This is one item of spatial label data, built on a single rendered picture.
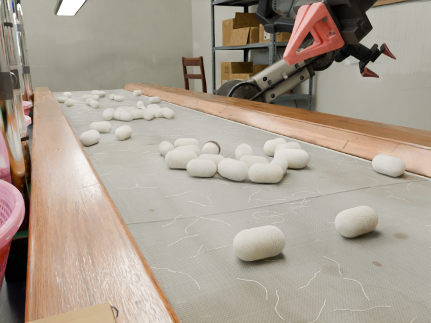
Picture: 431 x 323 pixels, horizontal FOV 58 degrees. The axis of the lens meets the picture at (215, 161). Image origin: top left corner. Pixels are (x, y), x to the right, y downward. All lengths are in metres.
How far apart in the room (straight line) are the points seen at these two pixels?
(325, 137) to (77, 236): 0.40
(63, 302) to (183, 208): 0.17
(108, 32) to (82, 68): 0.57
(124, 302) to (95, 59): 5.25
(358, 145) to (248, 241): 0.31
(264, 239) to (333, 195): 0.14
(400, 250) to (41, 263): 0.21
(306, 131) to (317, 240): 0.33
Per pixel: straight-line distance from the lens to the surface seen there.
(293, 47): 0.54
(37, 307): 0.18
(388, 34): 2.97
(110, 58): 5.42
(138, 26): 5.54
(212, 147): 0.46
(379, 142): 0.50
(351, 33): 0.55
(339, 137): 0.54
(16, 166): 0.37
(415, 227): 0.31
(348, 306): 0.21
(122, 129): 0.61
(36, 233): 0.24
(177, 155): 0.42
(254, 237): 0.23
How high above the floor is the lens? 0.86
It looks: 15 degrees down
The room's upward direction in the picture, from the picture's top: 1 degrees counter-clockwise
